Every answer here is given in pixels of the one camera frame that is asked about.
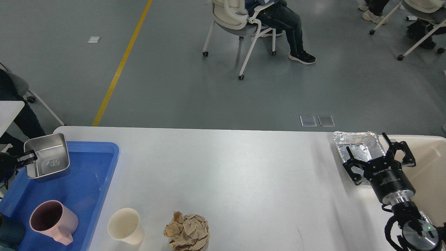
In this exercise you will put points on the cream paper cup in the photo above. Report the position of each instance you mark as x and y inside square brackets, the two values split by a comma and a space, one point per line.
[125, 225]

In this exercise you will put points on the pink plastic mug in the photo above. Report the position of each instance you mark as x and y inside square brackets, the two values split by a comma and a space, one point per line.
[53, 219]

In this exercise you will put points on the blue plastic tray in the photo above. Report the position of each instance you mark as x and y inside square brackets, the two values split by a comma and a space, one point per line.
[82, 190]

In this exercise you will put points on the white chair right background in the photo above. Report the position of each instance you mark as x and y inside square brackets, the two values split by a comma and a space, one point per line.
[430, 15]

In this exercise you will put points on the white office chair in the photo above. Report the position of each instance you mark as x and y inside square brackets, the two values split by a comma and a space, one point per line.
[232, 16]

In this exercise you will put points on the floor outlet cover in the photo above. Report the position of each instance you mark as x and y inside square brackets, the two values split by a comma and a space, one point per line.
[308, 121]
[326, 120]

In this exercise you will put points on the seated person right background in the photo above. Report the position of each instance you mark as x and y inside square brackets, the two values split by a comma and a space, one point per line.
[373, 10]

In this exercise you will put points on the white side table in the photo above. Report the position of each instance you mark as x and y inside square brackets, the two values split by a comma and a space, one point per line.
[8, 112]

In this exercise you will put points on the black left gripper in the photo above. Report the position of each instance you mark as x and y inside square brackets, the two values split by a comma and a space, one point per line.
[10, 163]

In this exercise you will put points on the stainless steel rectangular tin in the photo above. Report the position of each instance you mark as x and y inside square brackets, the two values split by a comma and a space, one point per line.
[52, 157]

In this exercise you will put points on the aluminium foil tray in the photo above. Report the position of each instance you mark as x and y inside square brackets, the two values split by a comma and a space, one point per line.
[364, 146]

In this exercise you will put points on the crumpled brown paper ball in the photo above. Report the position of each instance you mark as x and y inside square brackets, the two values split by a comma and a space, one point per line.
[187, 232]

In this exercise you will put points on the floor outlet cover left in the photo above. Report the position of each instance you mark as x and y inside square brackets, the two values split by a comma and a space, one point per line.
[308, 121]

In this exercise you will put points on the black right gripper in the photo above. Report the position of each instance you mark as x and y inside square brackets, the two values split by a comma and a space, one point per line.
[392, 183]

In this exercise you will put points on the grey chair at left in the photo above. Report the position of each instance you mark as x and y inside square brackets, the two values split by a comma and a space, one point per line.
[24, 90]

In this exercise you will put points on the floor outlet cover right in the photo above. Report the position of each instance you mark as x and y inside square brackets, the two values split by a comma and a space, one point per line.
[326, 120]

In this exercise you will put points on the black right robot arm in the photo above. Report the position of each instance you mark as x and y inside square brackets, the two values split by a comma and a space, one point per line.
[367, 162]

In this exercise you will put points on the person in beige sweater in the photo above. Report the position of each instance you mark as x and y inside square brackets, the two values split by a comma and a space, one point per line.
[282, 18]

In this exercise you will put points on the beige plastic bin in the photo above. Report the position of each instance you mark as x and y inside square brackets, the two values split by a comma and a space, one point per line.
[429, 175]

